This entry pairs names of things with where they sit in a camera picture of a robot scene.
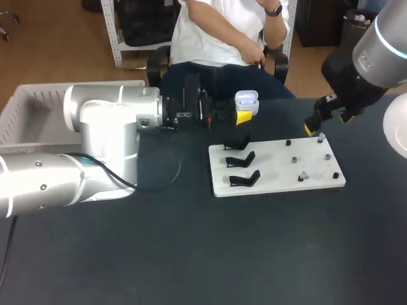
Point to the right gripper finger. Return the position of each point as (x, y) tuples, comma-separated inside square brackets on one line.
[(322, 111), (347, 117)]

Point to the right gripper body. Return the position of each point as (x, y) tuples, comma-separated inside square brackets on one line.
[(346, 82)]

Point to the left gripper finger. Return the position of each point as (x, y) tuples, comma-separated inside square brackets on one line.
[(243, 116)]

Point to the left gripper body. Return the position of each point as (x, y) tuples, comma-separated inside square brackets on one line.
[(187, 111)]

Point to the white earbud case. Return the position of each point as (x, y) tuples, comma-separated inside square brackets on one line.
[(246, 101)]

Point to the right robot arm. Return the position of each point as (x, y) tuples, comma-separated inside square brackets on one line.
[(381, 54)]

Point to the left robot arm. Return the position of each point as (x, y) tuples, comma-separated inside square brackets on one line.
[(101, 127)]

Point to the white earbud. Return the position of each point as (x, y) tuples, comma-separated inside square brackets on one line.
[(321, 137), (304, 174)]

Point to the white plate with black stands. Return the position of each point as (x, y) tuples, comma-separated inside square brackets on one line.
[(276, 165)]

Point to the black office chair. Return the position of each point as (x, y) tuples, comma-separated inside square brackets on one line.
[(155, 66)]

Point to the black trash bin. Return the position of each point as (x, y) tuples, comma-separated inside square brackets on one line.
[(356, 28)]

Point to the black cabinet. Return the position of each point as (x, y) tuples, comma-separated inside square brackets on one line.
[(318, 22)]

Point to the person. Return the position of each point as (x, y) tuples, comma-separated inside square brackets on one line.
[(206, 41)]

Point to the white metal shelf rack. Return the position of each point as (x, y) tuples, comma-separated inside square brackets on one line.
[(111, 31)]

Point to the grey slotted basket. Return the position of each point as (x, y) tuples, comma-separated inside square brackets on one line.
[(31, 111)]

